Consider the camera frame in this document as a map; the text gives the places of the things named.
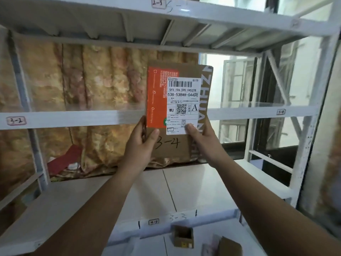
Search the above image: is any person's left hand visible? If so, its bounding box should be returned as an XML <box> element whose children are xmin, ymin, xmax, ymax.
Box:
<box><xmin>117</xmin><ymin>116</ymin><xmax>160</xmax><ymax>175</ymax></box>

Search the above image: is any person's right hand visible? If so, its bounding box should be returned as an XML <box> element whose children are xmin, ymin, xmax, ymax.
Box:
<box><xmin>185</xmin><ymin>118</ymin><xmax>235</xmax><ymax>171</ymax></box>

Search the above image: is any brown cardboard parcel with label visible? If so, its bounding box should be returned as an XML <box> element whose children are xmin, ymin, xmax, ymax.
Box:
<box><xmin>144</xmin><ymin>61</ymin><xmax>214</xmax><ymax>163</ymax></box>

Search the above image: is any person's right forearm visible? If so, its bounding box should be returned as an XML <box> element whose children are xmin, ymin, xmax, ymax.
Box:
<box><xmin>210</xmin><ymin>159</ymin><xmax>341</xmax><ymax>256</ymax></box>

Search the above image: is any person's left forearm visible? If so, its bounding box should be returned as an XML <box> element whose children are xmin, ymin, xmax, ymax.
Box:
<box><xmin>33</xmin><ymin>169</ymin><xmax>146</xmax><ymax>256</ymax></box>

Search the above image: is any golden patterned curtain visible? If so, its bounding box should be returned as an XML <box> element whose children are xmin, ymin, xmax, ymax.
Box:
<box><xmin>298</xmin><ymin>74</ymin><xmax>341</xmax><ymax>240</ymax></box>
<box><xmin>0</xmin><ymin>30</ymin><xmax>201</xmax><ymax>203</ymax></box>

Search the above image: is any white metal shelf rack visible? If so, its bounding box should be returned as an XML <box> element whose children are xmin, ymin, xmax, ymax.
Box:
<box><xmin>0</xmin><ymin>0</ymin><xmax>341</xmax><ymax>256</ymax></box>

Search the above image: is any red bag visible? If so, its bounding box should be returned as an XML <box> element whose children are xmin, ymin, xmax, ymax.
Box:
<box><xmin>47</xmin><ymin>145</ymin><xmax>83</xmax><ymax>177</ymax></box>

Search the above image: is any small open cardboard box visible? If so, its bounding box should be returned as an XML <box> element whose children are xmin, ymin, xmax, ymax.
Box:
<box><xmin>171</xmin><ymin>225</ymin><xmax>194</xmax><ymax>249</ymax></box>

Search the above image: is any brown cardboard box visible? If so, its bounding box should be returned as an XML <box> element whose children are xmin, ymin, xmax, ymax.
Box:
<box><xmin>218</xmin><ymin>236</ymin><xmax>243</xmax><ymax>256</ymax></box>

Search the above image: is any window with dark frame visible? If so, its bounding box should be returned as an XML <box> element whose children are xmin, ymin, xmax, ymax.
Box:
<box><xmin>198</xmin><ymin>0</ymin><xmax>333</xmax><ymax>185</ymax></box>

